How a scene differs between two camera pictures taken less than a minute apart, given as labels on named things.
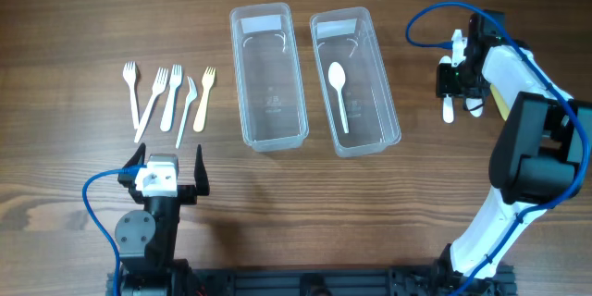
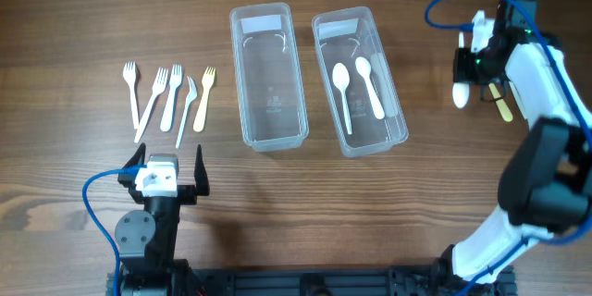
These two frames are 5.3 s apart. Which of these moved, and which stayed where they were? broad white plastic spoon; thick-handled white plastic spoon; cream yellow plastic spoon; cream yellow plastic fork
Moved: broad white plastic spoon; thick-handled white plastic spoon
Stayed: cream yellow plastic fork; cream yellow plastic spoon
